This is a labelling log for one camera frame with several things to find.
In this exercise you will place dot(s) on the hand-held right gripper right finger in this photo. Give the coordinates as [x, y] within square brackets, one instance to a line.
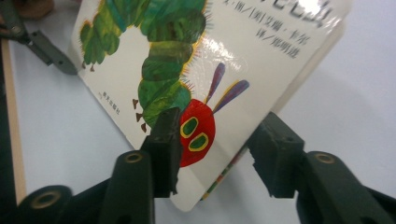
[277, 155]

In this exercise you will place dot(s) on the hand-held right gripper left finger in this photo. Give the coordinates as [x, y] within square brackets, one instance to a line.
[165, 155]

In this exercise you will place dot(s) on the caterpillar picture book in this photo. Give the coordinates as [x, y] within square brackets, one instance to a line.
[249, 62]

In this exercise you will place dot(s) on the wooden table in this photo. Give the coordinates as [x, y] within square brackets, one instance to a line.
[14, 124]

